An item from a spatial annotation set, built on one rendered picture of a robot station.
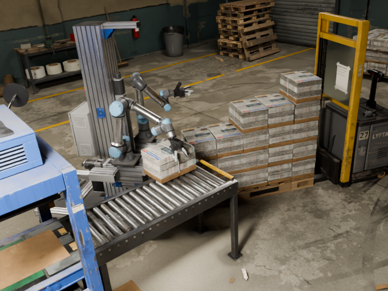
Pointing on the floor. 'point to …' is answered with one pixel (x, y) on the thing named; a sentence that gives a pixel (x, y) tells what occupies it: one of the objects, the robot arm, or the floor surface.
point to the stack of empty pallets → (249, 13)
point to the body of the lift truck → (369, 153)
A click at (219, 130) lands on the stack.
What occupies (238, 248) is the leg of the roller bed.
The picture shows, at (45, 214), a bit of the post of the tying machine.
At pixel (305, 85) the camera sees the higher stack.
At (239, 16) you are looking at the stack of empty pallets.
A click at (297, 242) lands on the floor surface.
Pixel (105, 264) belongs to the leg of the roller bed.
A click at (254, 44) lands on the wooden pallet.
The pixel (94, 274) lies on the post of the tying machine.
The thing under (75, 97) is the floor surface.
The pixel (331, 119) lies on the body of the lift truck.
